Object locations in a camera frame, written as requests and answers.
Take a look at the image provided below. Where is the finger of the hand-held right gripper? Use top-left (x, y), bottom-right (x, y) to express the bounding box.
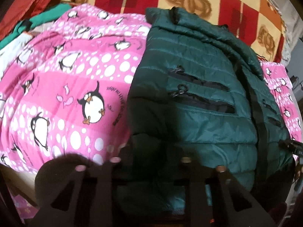
top-left (279, 139), bottom-right (303, 158)

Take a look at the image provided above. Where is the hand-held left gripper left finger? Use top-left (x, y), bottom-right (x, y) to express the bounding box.
top-left (29, 144), bottom-right (129, 227)

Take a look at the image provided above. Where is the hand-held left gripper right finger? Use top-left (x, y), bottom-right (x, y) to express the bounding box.
top-left (174, 147), bottom-right (277, 227)

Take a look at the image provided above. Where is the dark green puffer jacket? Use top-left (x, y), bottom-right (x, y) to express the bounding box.
top-left (116, 7), bottom-right (297, 219)

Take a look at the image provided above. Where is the pink penguin print blanket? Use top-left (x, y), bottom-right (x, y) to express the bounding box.
top-left (0, 3), bottom-right (303, 173)

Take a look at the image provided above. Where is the pale floral cloth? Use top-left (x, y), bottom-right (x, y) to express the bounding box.
top-left (251, 0), bottom-right (302, 65)

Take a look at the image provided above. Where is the red orange rose print quilt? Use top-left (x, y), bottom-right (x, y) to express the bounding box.
top-left (69, 0), bottom-right (289, 63)

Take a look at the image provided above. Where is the green cloth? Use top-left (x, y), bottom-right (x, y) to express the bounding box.
top-left (0, 3), bottom-right (73, 49)

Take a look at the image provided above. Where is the red heart-shaped ruffled cushion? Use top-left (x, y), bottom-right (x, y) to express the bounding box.
top-left (0, 0), bottom-right (80, 36)

